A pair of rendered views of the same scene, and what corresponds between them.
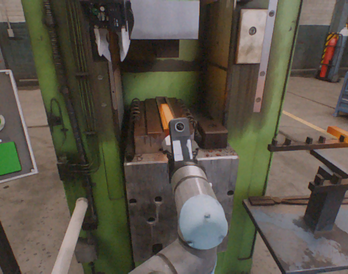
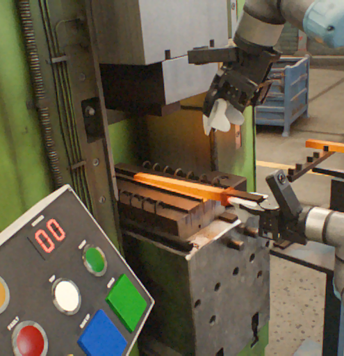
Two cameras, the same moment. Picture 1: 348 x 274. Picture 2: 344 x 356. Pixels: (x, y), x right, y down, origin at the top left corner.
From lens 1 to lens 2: 0.78 m
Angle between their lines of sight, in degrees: 35
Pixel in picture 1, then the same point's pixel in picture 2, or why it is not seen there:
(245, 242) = not seen: hidden behind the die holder
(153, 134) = (192, 209)
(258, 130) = (242, 169)
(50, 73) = (39, 177)
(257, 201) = (285, 243)
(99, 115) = (98, 217)
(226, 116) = (217, 163)
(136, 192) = (200, 288)
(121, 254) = not seen: outside the picture
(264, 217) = (304, 252)
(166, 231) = (225, 326)
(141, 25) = (177, 85)
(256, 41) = not seen: hidden behind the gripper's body
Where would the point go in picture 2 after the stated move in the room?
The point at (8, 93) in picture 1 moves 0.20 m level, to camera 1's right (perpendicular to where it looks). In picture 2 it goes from (85, 216) to (169, 181)
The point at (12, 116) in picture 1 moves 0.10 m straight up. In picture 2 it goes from (103, 243) to (94, 192)
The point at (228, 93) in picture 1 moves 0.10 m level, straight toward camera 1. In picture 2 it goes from (215, 136) to (234, 144)
